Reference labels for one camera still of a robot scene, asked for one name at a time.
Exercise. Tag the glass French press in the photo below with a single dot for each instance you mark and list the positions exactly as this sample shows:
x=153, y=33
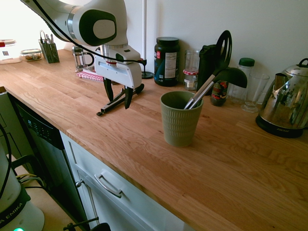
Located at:
x=80, y=60

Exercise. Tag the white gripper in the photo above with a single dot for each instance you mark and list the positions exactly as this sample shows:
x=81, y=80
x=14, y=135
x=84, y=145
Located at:
x=118, y=72

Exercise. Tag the tall white candle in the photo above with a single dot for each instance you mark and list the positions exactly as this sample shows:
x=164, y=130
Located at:
x=144, y=29

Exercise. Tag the black metal kitchen tongs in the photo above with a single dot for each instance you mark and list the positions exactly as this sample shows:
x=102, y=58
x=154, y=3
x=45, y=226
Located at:
x=113, y=103

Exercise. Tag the white cabinet drawer front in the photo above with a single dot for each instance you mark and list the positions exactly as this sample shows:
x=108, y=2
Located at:
x=120, y=183

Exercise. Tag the green cutlery caddy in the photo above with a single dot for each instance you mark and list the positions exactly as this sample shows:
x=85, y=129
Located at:
x=50, y=54

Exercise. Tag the black dishwasher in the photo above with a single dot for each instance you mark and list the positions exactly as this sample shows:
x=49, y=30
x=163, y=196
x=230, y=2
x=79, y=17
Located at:
x=48, y=149

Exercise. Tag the tall clear glass jar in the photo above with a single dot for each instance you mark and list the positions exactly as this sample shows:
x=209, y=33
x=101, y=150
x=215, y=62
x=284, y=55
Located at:
x=191, y=60

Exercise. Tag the glass food container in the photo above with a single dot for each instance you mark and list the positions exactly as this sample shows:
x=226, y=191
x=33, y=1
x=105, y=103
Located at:
x=30, y=55

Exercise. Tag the black ladle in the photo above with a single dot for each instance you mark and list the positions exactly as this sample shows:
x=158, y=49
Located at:
x=234, y=77

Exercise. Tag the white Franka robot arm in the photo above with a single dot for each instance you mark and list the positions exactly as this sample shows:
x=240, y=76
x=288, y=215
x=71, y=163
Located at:
x=98, y=14

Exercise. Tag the white container red clip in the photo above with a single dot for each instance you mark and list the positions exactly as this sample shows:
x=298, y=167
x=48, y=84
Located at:
x=8, y=51

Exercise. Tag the clear bottle green cap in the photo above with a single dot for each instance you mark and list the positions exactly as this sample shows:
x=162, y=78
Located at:
x=243, y=72

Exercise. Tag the dark green flask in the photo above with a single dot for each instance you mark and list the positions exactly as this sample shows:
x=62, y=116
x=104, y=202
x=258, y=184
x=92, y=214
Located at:
x=205, y=67

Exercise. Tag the green ribbed utensil holder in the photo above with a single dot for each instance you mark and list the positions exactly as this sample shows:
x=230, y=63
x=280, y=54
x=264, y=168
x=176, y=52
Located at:
x=180, y=120

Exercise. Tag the round silver cabinet knob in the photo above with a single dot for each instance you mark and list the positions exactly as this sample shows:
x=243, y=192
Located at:
x=79, y=184

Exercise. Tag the black candle holder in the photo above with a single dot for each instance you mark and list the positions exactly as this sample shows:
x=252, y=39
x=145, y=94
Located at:
x=146, y=73

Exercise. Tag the small dark bottle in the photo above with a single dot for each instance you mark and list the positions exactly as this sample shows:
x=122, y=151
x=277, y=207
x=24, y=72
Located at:
x=219, y=95

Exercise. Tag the footed drinking glass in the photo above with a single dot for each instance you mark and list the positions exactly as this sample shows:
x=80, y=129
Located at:
x=256, y=89

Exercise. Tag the stainless steel electric kettle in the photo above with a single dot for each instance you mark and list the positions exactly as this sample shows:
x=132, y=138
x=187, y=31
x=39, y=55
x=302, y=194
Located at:
x=286, y=103

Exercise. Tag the black slotted spatula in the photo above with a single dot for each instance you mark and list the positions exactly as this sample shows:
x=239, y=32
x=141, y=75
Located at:
x=223, y=50

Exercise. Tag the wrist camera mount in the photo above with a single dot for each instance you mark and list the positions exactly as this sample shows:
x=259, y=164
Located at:
x=128, y=54

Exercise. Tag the black protein powder tub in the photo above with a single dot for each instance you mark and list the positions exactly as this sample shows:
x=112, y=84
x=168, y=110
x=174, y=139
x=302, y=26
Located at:
x=167, y=60

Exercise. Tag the small jar red checked lid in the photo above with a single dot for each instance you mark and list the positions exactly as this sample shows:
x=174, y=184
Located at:
x=190, y=79

